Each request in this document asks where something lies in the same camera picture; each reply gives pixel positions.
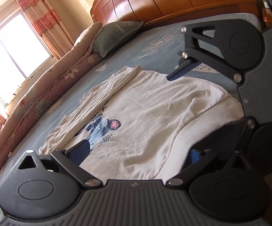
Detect bed with blue floral sheet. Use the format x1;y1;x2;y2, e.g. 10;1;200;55
0;12;268;217

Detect window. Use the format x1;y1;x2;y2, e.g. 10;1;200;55
0;13;56;107

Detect grey-green pillow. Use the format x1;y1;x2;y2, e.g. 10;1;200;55
92;21;144;57

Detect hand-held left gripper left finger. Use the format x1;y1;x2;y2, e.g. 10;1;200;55
17;139;102;189

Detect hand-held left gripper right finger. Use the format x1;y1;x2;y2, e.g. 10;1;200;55
166;149;253;189

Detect white power strip with plugs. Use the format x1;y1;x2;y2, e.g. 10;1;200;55
262;8;272;27

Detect white long-sleeve printed shirt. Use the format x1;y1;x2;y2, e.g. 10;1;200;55
39;66;245;180

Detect wooden headboard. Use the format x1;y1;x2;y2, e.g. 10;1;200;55
90;0;259;29

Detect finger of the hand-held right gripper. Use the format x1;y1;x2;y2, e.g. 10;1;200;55
166;21;245;85
232;119;256;156

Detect folded pink floral quilt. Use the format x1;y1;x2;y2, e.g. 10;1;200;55
0;22;103;186

